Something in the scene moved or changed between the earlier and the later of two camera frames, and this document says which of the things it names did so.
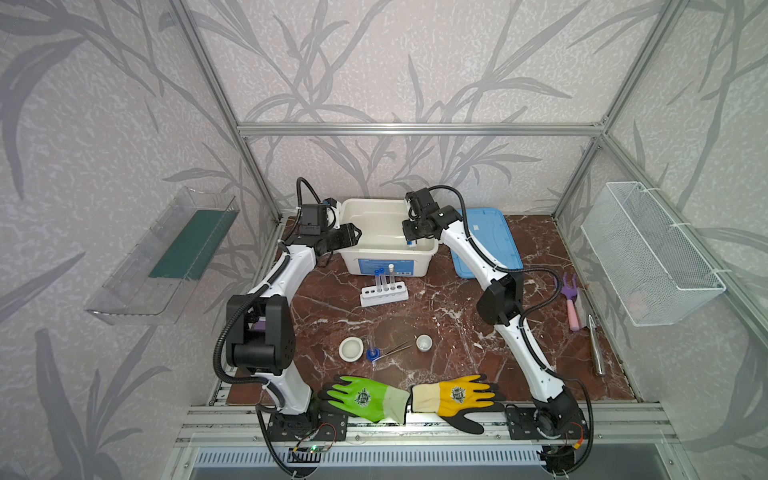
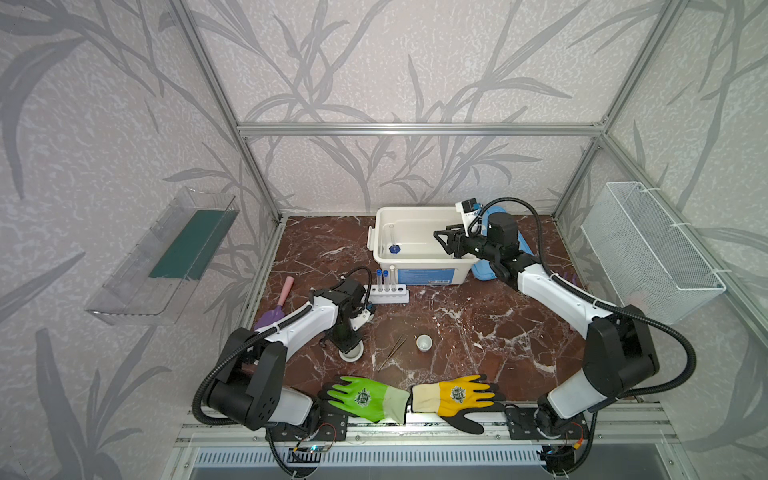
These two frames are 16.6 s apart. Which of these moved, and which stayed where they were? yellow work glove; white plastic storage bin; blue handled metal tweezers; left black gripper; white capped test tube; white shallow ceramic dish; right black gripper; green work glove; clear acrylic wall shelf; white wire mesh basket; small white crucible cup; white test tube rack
Moved: left black gripper; blue handled metal tweezers; right black gripper; white plastic storage bin
Stayed: small white crucible cup; white capped test tube; yellow work glove; white wire mesh basket; white test tube rack; clear acrylic wall shelf; green work glove; white shallow ceramic dish
